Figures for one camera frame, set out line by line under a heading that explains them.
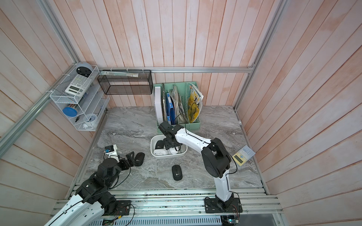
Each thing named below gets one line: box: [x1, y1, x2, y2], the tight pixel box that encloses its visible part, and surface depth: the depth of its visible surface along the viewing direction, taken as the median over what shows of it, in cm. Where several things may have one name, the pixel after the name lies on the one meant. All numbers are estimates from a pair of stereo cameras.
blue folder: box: [165, 91, 176, 126], surface depth 97 cm
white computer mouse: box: [153, 147, 179, 156], surface depth 92 cm
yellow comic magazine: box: [187, 82, 205, 124], surface depth 101 cm
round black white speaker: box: [75, 62, 93, 78], surface depth 83 cm
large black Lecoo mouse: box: [171, 164, 183, 181], surface depth 87 cm
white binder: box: [154, 86, 164, 126], surface depth 95 cm
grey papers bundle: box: [166, 84, 189, 125], surface depth 100 cm
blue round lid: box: [62, 106, 78, 118], surface depth 78 cm
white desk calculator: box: [65, 73, 92, 97], surface depth 79 cm
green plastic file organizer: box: [153, 81, 201, 135], surface depth 100 cm
